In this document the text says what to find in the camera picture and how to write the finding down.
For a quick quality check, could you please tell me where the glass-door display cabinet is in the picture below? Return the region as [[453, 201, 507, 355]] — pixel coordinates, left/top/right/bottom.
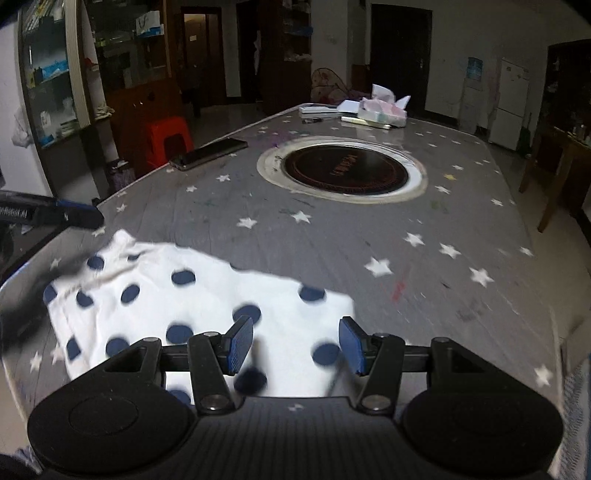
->
[[18, 0, 183, 155]]

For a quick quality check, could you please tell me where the round black built-in hotplate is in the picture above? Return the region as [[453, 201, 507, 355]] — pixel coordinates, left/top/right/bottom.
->
[[257, 141, 428, 204]]

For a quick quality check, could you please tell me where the white water dispenser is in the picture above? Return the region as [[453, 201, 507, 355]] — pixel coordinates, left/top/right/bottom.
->
[[462, 56, 492, 134]]

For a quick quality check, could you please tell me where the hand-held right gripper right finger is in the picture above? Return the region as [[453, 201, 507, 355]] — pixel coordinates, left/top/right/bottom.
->
[[338, 317, 490, 414]]

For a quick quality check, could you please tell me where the patterned fabric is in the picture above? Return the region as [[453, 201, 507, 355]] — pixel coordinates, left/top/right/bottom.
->
[[554, 353, 591, 480]]

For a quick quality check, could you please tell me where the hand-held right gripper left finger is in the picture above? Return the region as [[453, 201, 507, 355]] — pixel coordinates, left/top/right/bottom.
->
[[104, 316, 254, 414]]

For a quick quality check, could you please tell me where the tissue pack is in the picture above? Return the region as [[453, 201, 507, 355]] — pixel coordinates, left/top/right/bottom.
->
[[358, 84, 413, 127]]

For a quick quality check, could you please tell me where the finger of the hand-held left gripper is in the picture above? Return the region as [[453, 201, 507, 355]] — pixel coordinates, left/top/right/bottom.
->
[[55, 198, 105, 230]]

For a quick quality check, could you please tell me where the grey star-print tablecloth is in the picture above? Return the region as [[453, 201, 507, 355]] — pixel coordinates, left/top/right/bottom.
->
[[0, 104, 573, 462]]

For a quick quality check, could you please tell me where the dark wooden shelf cabinet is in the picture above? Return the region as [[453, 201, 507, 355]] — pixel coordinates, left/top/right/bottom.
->
[[538, 39, 591, 139]]

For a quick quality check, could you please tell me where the standing fan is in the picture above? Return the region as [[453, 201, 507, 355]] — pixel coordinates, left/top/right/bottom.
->
[[310, 68, 352, 104]]

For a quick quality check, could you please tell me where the red plastic stool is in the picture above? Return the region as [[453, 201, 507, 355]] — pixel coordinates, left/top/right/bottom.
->
[[144, 116, 195, 171]]

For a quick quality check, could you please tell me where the white polka dot garment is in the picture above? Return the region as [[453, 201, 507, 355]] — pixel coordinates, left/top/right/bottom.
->
[[44, 229, 355, 407]]

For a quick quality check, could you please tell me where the black smartphone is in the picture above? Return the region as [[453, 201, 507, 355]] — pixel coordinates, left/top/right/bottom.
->
[[168, 137, 249, 171]]

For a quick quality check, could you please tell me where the dark wooden door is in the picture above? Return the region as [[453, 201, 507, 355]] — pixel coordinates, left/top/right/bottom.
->
[[369, 4, 432, 116]]

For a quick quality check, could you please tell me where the white refrigerator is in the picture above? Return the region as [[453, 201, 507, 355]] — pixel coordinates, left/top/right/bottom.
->
[[488, 58, 529, 151]]

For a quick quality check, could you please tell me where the small dark bin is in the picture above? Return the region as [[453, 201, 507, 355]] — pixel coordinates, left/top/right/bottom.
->
[[108, 159, 137, 195]]

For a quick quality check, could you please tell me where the white plastic bag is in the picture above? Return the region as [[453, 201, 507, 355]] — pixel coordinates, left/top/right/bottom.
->
[[11, 104, 34, 148]]

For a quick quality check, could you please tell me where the brown wooden table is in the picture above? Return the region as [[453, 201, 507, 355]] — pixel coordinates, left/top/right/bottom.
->
[[519, 124, 591, 234]]

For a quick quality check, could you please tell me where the yellow-green notebook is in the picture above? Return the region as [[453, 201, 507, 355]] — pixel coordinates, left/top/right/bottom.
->
[[341, 115, 392, 130]]

